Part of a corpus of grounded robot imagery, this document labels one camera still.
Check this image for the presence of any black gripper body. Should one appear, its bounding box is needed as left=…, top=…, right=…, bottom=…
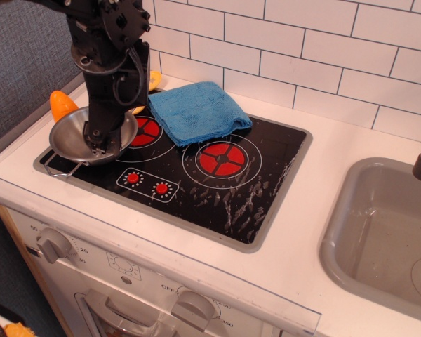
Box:
left=83, top=41, right=150, bottom=145

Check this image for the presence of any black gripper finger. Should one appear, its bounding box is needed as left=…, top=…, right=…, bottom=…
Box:
left=89, top=143, right=106, bottom=157

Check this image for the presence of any orange toy carrot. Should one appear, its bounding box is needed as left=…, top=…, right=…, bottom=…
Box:
left=50, top=91, right=78, bottom=123

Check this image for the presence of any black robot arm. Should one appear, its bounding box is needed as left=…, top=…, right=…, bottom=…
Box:
left=40, top=1, right=150, bottom=154

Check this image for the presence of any blue folded cloth napkin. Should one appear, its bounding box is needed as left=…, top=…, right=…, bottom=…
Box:
left=148, top=81, right=253, bottom=147

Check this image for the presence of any steel wok pan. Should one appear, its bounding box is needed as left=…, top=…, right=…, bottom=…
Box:
left=44, top=107, right=138, bottom=177

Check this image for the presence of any yellow dish brush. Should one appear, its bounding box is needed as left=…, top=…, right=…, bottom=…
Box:
left=131, top=70, right=162, bottom=115

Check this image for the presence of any left red stove knob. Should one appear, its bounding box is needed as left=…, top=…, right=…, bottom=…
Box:
left=126, top=172, right=140, bottom=185

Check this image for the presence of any red stove knob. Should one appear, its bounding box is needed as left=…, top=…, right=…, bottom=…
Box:
left=154, top=183, right=170, bottom=196
left=126, top=172, right=140, bottom=185

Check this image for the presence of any right red stove knob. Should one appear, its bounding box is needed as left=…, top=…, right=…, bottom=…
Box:
left=154, top=183, right=170, bottom=196

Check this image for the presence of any left grey oven knob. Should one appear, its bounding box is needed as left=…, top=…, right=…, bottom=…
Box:
left=36, top=228, right=72, bottom=264

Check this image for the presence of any grey oven knob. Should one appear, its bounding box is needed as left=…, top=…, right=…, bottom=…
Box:
left=36, top=228, right=72, bottom=264
left=171, top=291, right=215, bottom=332

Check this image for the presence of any black toy stove top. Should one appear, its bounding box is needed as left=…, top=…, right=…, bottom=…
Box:
left=34, top=110, right=312, bottom=253

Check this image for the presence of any right grey oven knob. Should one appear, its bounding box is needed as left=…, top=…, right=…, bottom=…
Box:
left=171, top=291, right=215, bottom=332

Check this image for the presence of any orange object at bottom left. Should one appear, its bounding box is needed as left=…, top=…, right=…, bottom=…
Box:
left=0, top=323, right=36, bottom=337

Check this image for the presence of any grey plastic sink basin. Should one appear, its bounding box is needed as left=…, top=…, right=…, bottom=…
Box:
left=320, top=157, right=421, bottom=321

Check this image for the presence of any grey oven door handle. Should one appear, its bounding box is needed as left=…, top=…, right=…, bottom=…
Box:
left=84, top=289, right=176, bottom=336

